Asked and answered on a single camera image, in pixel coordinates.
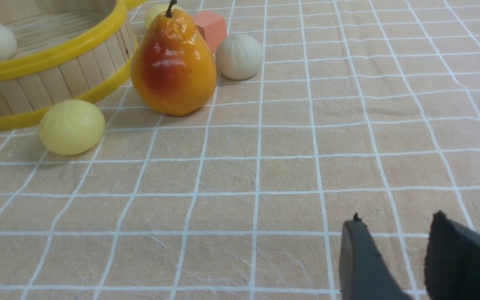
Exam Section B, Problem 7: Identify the bamboo steamer tray yellow rim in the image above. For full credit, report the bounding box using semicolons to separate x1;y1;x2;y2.
0;0;139;131

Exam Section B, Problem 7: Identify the orange toy pear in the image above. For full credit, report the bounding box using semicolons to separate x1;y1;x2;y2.
131;0;218;117

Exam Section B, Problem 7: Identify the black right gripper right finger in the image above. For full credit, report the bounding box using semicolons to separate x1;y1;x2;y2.
424;211;480;300

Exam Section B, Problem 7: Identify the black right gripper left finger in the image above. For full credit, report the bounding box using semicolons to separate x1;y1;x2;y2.
339;213;412;300

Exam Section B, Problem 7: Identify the checked orange tablecloth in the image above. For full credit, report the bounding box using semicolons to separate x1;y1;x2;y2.
0;0;480;300

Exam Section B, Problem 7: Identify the salmon cube block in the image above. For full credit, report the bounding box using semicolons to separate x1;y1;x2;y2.
192;11;228;53

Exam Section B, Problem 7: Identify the yellow bun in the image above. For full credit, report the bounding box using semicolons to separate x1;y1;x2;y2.
145;2;169;29
38;99;105;156

